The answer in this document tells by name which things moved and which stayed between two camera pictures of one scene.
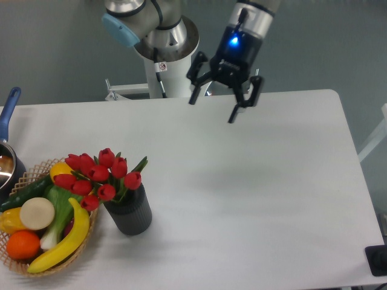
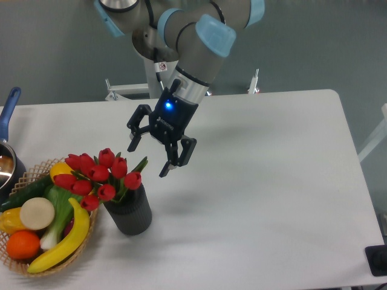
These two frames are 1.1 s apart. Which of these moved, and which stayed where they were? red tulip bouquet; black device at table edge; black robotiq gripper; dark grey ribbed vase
Moved: black robotiq gripper
Stayed: red tulip bouquet; dark grey ribbed vase; black device at table edge
